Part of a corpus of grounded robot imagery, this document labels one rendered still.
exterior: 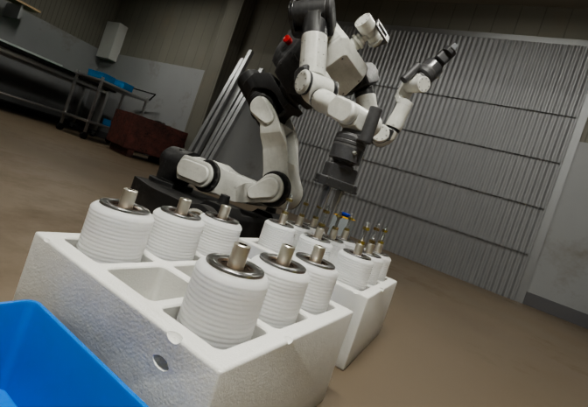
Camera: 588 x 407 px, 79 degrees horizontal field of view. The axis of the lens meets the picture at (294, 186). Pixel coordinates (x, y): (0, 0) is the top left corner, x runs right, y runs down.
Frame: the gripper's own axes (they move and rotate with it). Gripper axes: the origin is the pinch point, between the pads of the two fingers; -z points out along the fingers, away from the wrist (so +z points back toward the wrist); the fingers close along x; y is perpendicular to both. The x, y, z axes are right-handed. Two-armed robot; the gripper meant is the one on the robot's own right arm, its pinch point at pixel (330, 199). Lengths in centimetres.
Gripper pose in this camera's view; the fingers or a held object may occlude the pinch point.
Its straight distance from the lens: 98.4
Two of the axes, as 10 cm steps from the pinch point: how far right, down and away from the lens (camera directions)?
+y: 3.2, 1.2, -9.4
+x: -8.9, -3.0, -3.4
